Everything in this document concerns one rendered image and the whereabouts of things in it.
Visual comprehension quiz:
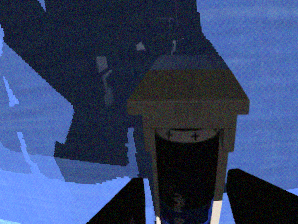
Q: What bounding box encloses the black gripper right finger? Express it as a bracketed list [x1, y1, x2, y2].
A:
[226, 169, 298, 224]

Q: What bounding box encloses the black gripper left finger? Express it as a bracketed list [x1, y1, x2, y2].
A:
[85, 177, 146, 224]

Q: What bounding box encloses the black cylindrical battery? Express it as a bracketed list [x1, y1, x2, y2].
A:
[156, 128, 220, 224]

